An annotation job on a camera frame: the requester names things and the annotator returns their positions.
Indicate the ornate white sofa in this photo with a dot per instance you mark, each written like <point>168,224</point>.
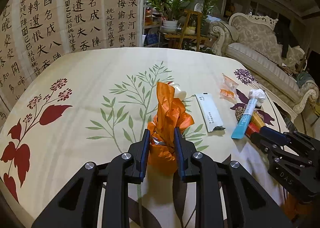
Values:
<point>251,40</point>

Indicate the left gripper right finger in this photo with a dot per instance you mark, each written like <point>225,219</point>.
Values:
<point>226,194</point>

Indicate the black garment on sofa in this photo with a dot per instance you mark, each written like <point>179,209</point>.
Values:
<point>284,35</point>

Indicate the orange transparent snack wrapper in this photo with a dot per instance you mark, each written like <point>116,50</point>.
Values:
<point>228,89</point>

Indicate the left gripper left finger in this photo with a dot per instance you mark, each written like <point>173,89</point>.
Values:
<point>77,203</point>

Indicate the tall green plant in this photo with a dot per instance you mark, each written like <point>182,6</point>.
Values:
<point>209,8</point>

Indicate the calligraphy folding screen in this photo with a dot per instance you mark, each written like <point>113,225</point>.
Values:
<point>35,33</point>

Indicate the white crumpled tissue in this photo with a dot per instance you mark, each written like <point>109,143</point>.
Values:
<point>259,95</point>

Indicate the orange plastic bag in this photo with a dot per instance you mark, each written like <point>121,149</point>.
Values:
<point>171,114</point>

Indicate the small white yogurt bottle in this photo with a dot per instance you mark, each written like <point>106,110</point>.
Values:
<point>179,93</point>

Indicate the red cylindrical can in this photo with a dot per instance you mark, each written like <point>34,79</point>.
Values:
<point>252,128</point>

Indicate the floral cream tablecloth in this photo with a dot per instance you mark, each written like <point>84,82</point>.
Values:
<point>91,106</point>

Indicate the wooden plant stand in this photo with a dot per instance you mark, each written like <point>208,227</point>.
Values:
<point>188,33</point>

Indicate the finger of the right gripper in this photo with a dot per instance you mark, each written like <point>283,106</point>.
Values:
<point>267,139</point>

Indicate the potted plant white pot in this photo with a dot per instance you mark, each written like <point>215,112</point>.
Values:
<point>170,11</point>

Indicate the metal storage shelf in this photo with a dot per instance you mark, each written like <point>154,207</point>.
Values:
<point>152,22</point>

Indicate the gold cylindrical can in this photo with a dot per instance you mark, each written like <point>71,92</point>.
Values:
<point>257,120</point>

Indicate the white flat sachet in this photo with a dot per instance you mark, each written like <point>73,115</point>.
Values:
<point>210,112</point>

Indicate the blue toothpaste tube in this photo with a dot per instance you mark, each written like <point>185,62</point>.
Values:
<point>239,131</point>

